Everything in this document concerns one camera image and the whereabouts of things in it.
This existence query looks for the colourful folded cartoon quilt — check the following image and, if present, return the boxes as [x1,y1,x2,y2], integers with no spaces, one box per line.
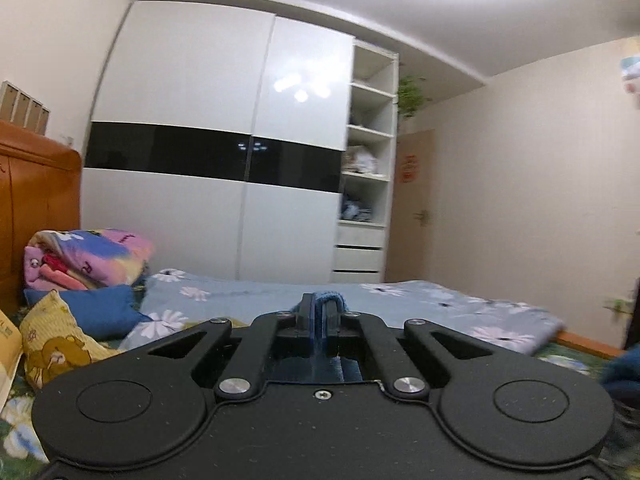
[24,229,154,292]

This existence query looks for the white black sliding wardrobe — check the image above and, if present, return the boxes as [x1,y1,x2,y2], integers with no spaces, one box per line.
[81,1,355,284]

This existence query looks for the beige boxes on headboard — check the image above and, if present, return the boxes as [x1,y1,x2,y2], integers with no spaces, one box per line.
[0,80,50,136]

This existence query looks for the wooden bed headboard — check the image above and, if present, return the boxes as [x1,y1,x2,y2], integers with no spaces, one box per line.
[0,122,82,315]

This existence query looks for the white open shelf unit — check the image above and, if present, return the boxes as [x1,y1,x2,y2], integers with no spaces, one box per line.
[332,39,399,283]

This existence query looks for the red door decoration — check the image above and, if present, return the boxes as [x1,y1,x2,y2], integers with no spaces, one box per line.
[399,154,420,184]

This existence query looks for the blue fleece garment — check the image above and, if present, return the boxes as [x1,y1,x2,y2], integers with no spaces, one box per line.
[298,292,362,384]

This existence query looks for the light blue floral duvet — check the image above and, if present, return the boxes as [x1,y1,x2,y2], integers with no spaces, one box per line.
[119,269,564,354]

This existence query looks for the teal floral bed sheet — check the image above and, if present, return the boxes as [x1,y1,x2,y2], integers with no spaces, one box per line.
[1,313,639,479]

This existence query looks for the cream yellow pillow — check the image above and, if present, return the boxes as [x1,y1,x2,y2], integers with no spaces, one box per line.
[0,312,23,410]

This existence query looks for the brown wooden door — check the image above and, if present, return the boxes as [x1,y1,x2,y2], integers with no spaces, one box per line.
[385,130,436,283]

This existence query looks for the dark blue pillow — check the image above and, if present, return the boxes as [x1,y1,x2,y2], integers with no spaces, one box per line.
[20,285,151,342]

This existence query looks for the green hanging plant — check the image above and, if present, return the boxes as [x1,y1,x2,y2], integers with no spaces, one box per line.
[397,76,432,120]

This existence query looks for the yellow cartoon pillow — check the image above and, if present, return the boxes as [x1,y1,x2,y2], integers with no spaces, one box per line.
[18,288,126,392]

